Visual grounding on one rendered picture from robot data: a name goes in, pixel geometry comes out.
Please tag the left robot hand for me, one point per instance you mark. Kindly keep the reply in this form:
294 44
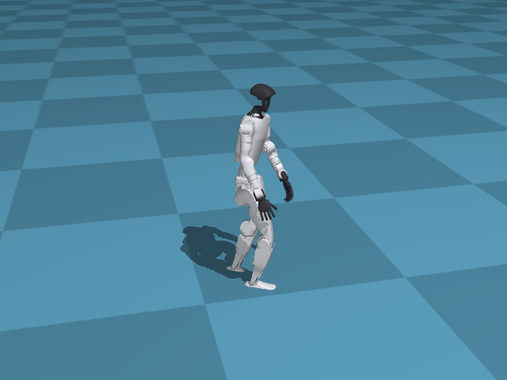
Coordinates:
287 186

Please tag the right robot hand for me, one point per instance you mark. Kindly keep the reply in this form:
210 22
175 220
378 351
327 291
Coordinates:
264 206

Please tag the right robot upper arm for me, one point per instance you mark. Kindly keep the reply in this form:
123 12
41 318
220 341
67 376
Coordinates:
246 131

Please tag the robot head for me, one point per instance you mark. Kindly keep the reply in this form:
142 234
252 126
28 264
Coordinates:
262 92

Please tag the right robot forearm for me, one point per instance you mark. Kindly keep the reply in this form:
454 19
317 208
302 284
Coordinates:
250 174

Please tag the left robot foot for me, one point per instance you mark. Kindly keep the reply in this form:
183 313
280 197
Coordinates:
240 269

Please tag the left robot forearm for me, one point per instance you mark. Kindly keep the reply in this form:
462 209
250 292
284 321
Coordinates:
276 163

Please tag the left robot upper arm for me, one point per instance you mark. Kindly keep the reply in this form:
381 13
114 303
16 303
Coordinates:
268 145

